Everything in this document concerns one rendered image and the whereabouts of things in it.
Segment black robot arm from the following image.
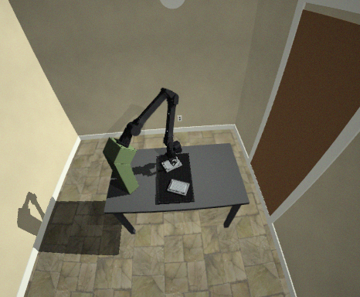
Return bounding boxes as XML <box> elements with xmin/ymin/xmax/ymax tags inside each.
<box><xmin>117</xmin><ymin>88</ymin><xmax>182</xmax><ymax>158</ymax></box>

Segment white multi-well plate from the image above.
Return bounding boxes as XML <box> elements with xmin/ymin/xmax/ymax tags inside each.
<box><xmin>170</xmin><ymin>181</ymin><xmax>187</xmax><ymax>193</ymax></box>

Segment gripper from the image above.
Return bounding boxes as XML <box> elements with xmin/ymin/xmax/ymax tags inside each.
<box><xmin>165</xmin><ymin>152</ymin><xmax>178</xmax><ymax>166</ymax></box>

